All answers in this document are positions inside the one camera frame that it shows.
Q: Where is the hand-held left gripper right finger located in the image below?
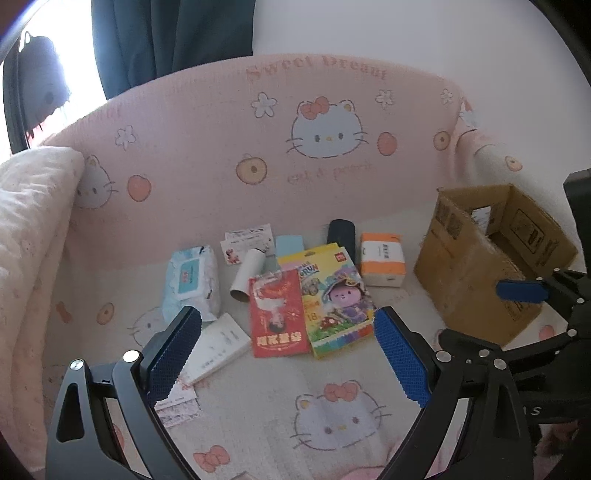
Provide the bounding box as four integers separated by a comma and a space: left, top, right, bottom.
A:
373, 307, 536, 480

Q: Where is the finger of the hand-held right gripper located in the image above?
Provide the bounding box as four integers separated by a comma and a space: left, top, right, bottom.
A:
496, 269, 591, 324
438, 323, 591, 384

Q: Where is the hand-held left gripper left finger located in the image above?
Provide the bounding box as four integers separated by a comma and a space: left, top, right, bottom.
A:
46, 305, 204, 480

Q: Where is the brown cardboard box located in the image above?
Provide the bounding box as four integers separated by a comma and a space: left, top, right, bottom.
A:
413, 184, 579, 348

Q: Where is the light blue wet wipes pack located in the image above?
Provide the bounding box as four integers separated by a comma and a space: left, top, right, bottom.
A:
161, 246, 220, 321

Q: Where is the colourful crayon box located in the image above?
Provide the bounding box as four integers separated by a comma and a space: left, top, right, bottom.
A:
277, 244, 377, 360

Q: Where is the white paper tube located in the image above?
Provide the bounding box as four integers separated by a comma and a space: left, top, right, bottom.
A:
229, 248, 265, 303

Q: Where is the orange and white tissue pack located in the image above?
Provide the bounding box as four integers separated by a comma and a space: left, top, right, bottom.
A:
359, 232, 407, 288

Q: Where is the light blue box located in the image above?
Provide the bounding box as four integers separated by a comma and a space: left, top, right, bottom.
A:
276, 234, 305, 260

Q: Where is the floral patterned paper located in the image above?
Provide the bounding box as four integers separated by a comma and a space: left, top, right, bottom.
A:
154, 378, 204, 428

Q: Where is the red envelope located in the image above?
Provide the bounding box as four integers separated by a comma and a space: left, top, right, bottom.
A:
248, 269, 311, 358

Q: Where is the white card with red figure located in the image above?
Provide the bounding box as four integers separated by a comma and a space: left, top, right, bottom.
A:
221, 240, 271, 265

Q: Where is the white printed card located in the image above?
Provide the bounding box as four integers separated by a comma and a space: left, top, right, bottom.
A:
225, 224, 273, 247

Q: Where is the dark blue glasses case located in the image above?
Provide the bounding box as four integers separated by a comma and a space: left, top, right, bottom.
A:
327, 219, 356, 254

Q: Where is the pink cartoon printed blanket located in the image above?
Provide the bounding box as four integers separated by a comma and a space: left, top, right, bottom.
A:
14, 53, 573, 480

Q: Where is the pale pink quilt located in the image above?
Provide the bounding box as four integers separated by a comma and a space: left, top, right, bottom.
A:
0, 147, 86, 435

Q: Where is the dark hanging bag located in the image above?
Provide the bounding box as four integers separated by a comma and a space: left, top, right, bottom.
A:
2, 30, 75, 153

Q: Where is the dark green curtain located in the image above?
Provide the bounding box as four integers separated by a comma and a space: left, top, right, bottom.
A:
91, 0, 256, 100

